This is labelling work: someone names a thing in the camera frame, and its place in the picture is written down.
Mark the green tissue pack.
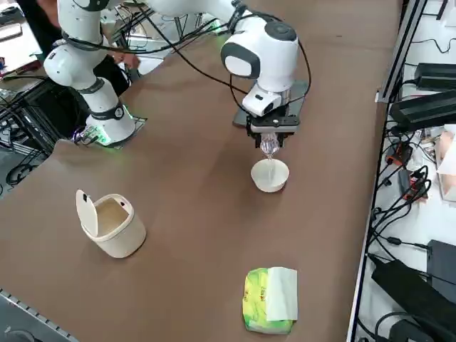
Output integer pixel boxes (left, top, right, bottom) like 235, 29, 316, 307
242, 266, 300, 336

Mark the cream lidded mini trash bin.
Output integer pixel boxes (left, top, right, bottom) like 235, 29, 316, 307
75, 189, 147, 259

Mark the wooden side desk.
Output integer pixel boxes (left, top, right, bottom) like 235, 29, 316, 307
0, 14, 51, 80

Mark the black square box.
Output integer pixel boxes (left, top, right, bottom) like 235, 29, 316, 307
426, 239, 456, 286

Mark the red black power plug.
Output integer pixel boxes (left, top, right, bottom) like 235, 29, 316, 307
387, 142, 414, 165
404, 170, 430, 202

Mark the white round bowl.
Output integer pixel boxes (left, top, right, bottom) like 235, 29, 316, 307
250, 159, 291, 194

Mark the aluminium camera post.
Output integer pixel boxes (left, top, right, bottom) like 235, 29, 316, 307
375, 0, 428, 104

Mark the black power adapter brick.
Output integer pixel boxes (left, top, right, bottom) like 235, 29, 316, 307
414, 62, 456, 90
388, 89, 456, 126

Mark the clear plastic measuring cup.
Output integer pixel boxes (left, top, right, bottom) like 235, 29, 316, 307
259, 134, 281, 160

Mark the long black power box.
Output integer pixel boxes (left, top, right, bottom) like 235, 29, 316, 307
370, 258, 456, 323

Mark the white cardboard box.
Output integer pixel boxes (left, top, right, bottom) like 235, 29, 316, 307
436, 124, 456, 204

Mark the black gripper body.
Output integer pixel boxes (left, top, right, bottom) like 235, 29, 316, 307
245, 113, 301, 139

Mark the aluminium table edge rail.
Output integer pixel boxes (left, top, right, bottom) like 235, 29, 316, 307
0, 288, 78, 342

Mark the grey square tray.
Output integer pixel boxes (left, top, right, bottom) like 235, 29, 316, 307
233, 80, 310, 128

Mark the black metal rack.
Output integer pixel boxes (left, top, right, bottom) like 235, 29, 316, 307
0, 77, 90, 162

